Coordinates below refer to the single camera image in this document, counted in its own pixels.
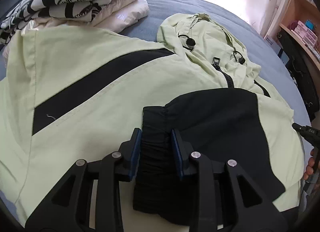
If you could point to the black bag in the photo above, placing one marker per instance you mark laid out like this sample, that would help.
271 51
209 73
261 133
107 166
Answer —
300 66

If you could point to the small blue box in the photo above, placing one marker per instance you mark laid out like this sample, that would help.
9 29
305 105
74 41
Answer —
284 58

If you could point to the wooden shelf unit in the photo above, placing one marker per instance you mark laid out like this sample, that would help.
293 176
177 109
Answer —
300 6

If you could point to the person's right hand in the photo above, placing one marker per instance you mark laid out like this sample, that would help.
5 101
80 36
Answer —
309 165

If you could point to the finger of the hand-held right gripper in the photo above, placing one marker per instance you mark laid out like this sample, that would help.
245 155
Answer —
305 130

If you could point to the light green and black jacket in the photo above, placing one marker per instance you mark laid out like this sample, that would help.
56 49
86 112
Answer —
100 46

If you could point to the stack of pink boxes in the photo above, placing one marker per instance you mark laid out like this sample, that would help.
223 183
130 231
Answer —
306 34

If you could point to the white labelled box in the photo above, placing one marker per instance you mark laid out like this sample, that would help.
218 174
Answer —
272 44

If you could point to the blue bed sheet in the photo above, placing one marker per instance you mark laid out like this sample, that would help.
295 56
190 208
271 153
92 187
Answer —
200 6

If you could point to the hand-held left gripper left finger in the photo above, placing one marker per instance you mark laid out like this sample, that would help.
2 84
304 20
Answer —
136 157

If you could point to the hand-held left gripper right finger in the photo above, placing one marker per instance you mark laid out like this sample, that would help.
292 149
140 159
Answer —
178 157

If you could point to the white folded garment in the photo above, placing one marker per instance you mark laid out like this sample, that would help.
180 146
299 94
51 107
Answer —
125 11

